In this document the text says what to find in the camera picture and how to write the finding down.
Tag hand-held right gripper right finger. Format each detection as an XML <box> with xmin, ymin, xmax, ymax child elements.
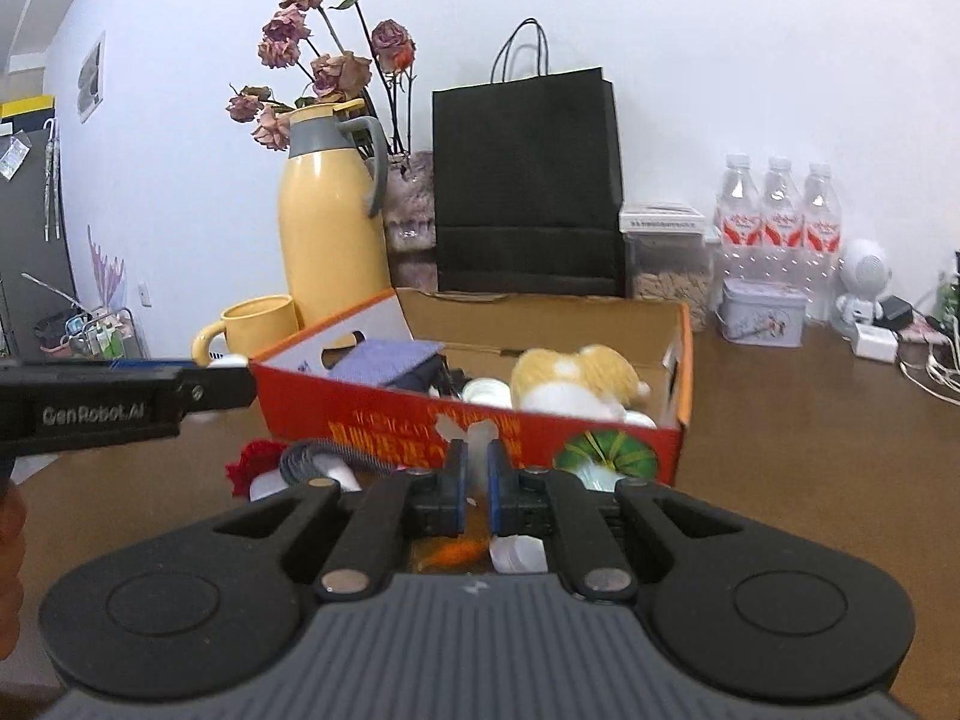
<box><xmin>486</xmin><ymin>439</ymin><xmax>747</xmax><ymax>602</ymax></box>

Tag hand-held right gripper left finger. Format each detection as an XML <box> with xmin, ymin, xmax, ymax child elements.
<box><xmin>214</xmin><ymin>439</ymin><xmax>472</xmax><ymax>602</ymax></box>

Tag red cardboard box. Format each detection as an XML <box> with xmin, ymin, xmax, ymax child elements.
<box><xmin>247</xmin><ymin>286</ymin><xmax>695</xmax><ymax>488</ymax></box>

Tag grey braided cable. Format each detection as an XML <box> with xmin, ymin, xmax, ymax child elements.
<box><xmin>279</xmin><ymin>441</ymin><xmax>406</xmax><ymax>485</ymax></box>

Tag metal rack with bottles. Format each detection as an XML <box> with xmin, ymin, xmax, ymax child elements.
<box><xmin>34</xmin><ymin>304</ymin><xmax>147</xmax><ymax>361</ymax></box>

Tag small white cup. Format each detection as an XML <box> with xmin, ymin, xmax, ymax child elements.
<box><xmin>487</xmin><ymin>535</ymin><xmax>546</xmax><ymax>575</ymax></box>

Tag orange tassel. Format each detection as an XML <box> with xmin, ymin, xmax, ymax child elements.
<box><xmin>416</xmin><ymin>540</ymin><xmax>485</xmax><ymax>571</ymax></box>

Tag yellow mug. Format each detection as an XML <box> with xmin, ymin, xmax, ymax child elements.
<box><xmin>191</xmin><ymin>295</ymin><xmax>299</xmax><ymax>365</ymax></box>

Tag red fabric rose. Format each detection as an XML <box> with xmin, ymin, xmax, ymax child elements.
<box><xmin>225</xmin><ymin>439</ymin><xmax>290</xmax><ymax>500</ymax></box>

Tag green and white clear packet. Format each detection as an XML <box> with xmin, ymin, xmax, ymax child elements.
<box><xmin>574</xmin><ymin>461</ymin><xmax>627</xmax><ymax>494</ymax></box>

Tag yellow and white plush toy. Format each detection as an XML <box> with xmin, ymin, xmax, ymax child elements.
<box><xmin>510</xmin><ymin>345</ymin><xmax>652</xmax><ymax>421</ymax></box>

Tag purple knitted cloth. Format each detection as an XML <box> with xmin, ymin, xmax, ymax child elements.
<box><xmin>328</xmin><ymin>339</ymin><xmax>447</xmax><ymax>391</ymax></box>

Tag grey refrigerator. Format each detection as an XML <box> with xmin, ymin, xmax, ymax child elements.
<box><xmin>0</xmin><ymin>94</ymin><xmax>76</xmax><ymax>361</ymax></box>

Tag yellow thermos jug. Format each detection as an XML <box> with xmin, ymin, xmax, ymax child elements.
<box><xmin>279</xmin><ymin>97</ymin><xmax>391</xmax><ymax>331</ymax></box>

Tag pink fuzzy vase wrap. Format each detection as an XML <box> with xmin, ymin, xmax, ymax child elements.
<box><xmin>382</xmin><ymin>150</ymin><xmax>437</xmax><ymax>290</ymax></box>

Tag clear seed container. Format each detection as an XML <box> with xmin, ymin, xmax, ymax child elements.
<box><xmin>626</xmin><ymin>229</ymin><xmax>712</xmax><ymax>331</ymax></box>

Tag black paper bag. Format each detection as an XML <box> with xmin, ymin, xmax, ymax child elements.
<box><xmin>431</xmin><ymin>17</ymin><xmax>627</xmax><ymax>299</ymax></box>

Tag pale printed tin box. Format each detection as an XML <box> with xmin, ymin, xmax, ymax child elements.
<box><xmin>712</xmin><ymin>277</ymin><xmax>809</xmax><ymax>348</ymax></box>

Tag white flat box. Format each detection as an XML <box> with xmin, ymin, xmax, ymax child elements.
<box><xmin>619</xmin><ymin>201</ymin><xmax>707</xmax><ymax>235</ymax></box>

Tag dried pink roses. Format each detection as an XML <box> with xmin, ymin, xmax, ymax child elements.
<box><xmin>226</xmin><ymin>0</ymin><xmax>417</xmax><ymax>155</ymax></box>

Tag white charger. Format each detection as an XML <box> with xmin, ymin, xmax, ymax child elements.
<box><xmin>851</xmin><ymin>324</ymin><xmax>899</xmax><ymax>361</ymax></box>

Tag white robot toy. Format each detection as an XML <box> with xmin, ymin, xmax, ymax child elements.
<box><xmin>832</xmin><ymin>238</ymin><xmax>890</xmax><ymax>335</ymax></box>

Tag purple flower wall decal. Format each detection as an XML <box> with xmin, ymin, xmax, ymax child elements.
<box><xmin>85</xmin><ymin>223</ymin><xmax>128</xmax><ymax>308</ymax></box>

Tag wall picture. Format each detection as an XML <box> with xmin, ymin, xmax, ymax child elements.
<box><xmin>75</xmin><ymin>34</ymin><xmax>107</xmax><ymax>125</ymax></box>

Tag white cable tangle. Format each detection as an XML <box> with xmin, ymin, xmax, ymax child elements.
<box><xmin>896</xmin><ymin>281</ymin><xmax>960</xmax><ymax>406</ymax></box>

